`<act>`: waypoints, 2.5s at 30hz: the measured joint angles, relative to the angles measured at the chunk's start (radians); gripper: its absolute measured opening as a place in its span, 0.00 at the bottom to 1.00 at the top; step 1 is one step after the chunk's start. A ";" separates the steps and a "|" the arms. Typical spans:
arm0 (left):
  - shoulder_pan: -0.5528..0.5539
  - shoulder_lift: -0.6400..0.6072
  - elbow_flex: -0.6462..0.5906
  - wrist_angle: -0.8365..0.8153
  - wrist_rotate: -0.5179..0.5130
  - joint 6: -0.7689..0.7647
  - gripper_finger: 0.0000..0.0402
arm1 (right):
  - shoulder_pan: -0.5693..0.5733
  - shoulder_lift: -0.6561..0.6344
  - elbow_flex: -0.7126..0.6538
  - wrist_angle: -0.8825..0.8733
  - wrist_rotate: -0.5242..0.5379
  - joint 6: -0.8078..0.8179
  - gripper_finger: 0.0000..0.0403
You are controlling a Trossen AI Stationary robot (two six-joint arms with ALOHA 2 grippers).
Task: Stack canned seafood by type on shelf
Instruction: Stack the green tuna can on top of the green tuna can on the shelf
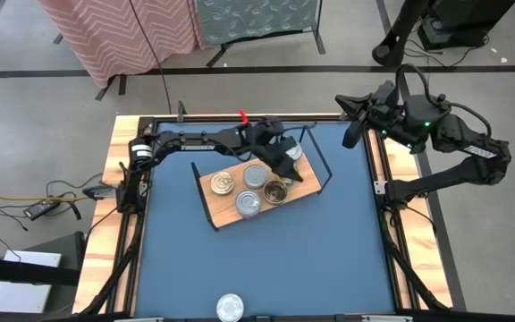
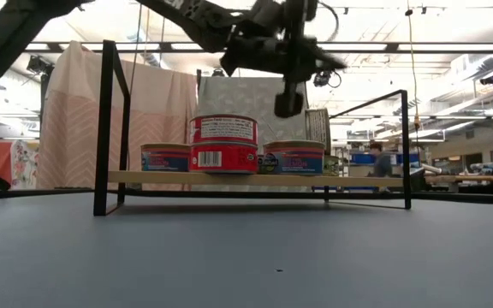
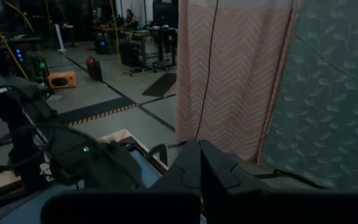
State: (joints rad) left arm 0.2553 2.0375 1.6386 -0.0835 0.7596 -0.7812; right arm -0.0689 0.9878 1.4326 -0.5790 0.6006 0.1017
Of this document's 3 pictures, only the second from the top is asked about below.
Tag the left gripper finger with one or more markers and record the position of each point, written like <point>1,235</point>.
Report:
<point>325,55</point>
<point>325,66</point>

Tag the red label can silver lid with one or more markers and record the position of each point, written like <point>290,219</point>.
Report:
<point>225,128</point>
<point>225,159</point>

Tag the red label can gold lid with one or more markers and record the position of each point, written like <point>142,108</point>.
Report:
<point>293,162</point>

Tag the Wild Planet can gold lid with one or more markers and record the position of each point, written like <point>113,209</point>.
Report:
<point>165,161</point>

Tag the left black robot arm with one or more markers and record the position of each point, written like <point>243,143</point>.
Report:
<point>7,43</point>

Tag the small black mounted device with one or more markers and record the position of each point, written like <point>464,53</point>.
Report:
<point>323,79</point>
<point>39,64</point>

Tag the grey-green leaf print cloth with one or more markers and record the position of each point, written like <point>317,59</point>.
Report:
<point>246,98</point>

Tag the small black round device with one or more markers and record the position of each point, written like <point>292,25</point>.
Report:
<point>218,72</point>

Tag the person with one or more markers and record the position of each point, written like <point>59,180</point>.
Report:
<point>381,164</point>

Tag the pink chevron cloth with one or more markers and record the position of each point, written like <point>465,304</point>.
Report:
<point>156,120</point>

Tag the black ceiling dome device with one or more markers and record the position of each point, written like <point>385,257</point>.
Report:
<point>489,79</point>

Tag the long wooden workbench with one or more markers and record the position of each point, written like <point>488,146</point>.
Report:
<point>465,179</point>

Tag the white floral cloth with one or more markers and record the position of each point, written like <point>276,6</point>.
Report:
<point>24,162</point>

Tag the wooden shelf black metal frame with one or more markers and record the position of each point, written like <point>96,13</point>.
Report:
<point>272,179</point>

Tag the black aluminium table frame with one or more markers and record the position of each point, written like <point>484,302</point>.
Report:
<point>229,193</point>

